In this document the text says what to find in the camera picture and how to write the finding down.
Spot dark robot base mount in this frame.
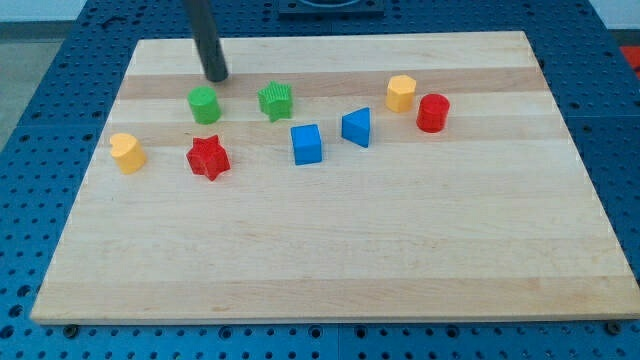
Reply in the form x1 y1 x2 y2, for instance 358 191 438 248
276 0 385 18

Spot green cylinder block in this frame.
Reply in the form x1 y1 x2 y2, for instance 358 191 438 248
187 86 222 125

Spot blue triangle block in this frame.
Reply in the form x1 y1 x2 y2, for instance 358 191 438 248
341 107 371 148

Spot green star block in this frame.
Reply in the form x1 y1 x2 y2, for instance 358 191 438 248
257 81 293 122

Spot light wooden board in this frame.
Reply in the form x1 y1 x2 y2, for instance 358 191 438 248
31 31 639 325

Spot red star block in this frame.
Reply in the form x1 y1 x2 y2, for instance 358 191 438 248
186 135 231 181

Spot red cylinder block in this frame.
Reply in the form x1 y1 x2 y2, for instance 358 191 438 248
416 94 450 133

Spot blue cube block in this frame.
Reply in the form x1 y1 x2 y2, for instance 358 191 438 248
290 124 323 166

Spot yellow hexagon block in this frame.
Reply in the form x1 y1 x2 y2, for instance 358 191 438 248
385 75 417 113

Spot yellow heart block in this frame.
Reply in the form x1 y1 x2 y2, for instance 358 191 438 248
109 133 147 175

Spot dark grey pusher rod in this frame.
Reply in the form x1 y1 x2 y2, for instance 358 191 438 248
183 0 229 83

